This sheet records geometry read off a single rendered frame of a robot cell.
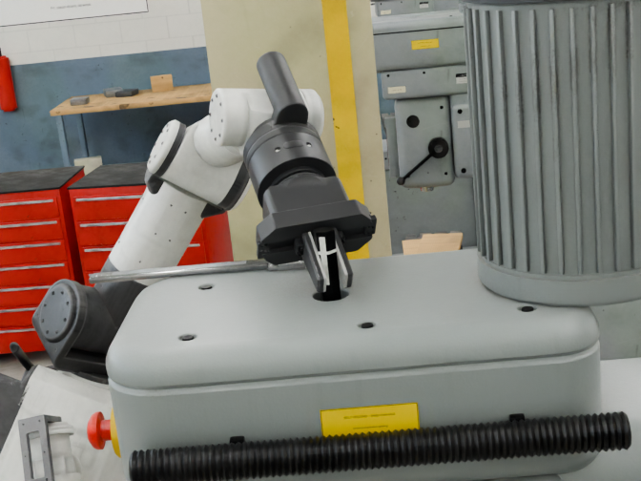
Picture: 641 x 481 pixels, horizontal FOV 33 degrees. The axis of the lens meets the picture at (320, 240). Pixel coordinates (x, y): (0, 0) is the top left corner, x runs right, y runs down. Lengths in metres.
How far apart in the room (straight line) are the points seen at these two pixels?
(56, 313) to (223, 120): 0.46
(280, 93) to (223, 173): 0.30
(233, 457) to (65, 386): 0.59
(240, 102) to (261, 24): 1.57
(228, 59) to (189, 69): 7.43
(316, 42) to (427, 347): 1.85
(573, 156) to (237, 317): 0.36
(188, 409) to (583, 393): 0.36
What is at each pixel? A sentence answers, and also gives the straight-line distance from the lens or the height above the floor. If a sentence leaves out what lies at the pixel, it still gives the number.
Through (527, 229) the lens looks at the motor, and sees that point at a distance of 1.03.
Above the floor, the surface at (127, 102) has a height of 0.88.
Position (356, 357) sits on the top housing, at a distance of 1.00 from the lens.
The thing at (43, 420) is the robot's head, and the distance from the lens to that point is 1.43.
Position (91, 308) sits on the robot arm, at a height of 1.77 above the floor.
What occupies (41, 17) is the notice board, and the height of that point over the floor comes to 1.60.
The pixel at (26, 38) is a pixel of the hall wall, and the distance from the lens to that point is 10.52.
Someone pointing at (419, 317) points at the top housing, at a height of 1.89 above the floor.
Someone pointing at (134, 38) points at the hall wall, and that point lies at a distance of 10.29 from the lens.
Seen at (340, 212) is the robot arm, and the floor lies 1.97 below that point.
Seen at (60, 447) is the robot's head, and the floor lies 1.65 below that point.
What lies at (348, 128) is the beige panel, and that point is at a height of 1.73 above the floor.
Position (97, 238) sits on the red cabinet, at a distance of 5.97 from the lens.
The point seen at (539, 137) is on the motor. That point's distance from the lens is 1.00.
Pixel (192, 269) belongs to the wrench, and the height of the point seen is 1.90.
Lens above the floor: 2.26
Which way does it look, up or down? 17 degrees down
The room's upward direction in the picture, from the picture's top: 6 degrees counter-clockwise
